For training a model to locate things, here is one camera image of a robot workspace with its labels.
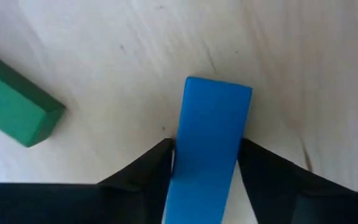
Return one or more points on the green plank block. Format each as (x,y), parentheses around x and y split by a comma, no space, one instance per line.
(14,105)

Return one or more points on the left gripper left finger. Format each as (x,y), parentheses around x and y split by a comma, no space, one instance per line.
(73,202)

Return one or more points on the blue plank block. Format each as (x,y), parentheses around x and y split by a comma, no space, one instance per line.
(210,140)

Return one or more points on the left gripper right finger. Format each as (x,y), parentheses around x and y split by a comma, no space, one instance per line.
(291,199)

